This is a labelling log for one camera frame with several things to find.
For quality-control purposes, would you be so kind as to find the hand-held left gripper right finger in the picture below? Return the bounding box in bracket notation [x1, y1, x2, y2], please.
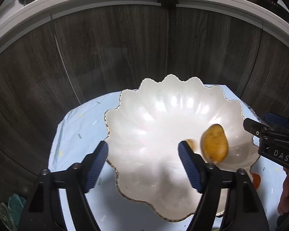
[178, 141, 270, 231]

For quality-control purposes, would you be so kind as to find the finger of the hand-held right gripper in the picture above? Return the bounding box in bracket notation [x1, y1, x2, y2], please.
[266, 113, 289, 128]
[243, 118, 265, 138]

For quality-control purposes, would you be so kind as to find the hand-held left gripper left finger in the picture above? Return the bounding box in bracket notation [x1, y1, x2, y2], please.
[18, 140, 109, 231]

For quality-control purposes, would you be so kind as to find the brown potato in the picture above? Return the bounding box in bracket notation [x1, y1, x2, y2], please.
[201, 124, 229, 163]

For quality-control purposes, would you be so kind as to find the white scalloped bowl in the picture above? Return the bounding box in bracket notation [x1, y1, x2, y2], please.
[103, 74, 260, 222]

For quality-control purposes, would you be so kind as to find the large orange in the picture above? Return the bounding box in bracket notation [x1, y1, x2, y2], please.
[251, 173, 261, 191]

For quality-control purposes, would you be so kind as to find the light blue tablecloth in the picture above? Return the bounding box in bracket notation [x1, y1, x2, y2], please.
[48, 84, 289, 231]

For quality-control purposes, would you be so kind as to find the green leaf-shaped mat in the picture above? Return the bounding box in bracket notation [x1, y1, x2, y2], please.
[0, 194, 27, 231]

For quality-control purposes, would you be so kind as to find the black oval object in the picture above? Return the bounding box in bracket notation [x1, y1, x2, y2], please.
[242, 0, 289, 24]

